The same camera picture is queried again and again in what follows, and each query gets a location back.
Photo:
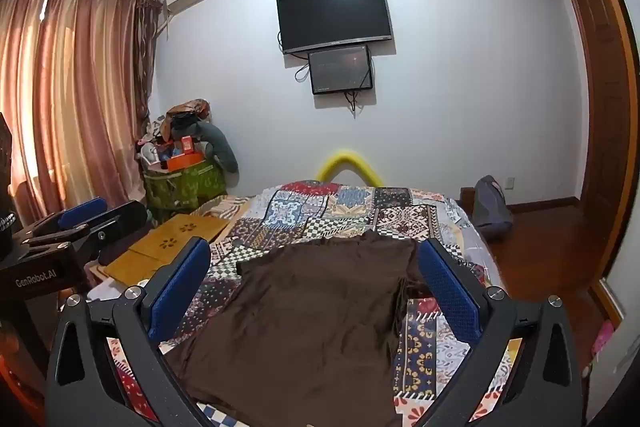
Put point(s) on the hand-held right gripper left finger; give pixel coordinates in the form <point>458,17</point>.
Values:
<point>180,287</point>

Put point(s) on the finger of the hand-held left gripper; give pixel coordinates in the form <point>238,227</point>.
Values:
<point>117,224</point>
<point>82,212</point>

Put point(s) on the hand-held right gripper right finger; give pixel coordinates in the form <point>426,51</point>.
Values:
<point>445,287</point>

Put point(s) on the brown shirt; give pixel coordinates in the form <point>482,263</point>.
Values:
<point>300,332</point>

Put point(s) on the green patterned storage bag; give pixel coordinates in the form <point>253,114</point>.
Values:
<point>185,187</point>

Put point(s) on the orange box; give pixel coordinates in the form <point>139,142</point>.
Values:
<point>182,162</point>

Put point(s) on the grey backpack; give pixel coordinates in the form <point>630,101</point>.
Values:
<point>492,207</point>

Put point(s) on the small red box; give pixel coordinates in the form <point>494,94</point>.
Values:
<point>188,145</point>

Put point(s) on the pink curtain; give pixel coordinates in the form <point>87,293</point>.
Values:
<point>70,97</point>

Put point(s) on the patchwork printed blanket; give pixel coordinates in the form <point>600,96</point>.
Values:
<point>350,207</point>

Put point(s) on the grey plush toy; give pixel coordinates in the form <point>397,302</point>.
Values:
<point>220,147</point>

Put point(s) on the yellow foam tube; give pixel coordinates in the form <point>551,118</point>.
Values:
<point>350,159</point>

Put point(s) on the pink plastic object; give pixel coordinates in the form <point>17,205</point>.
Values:
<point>601,342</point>

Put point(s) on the brown patterned curtain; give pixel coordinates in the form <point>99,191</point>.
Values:
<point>148,37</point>

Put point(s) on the small black monitor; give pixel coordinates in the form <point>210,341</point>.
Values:
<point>340,69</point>

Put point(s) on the wooden bed post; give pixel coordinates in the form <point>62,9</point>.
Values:
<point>467,197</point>

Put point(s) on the white wall outlet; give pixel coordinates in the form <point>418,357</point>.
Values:
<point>510,182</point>

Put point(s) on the wooden door frame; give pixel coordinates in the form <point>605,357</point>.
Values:
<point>605,107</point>

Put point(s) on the black wall television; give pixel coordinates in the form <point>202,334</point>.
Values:
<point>332,14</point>

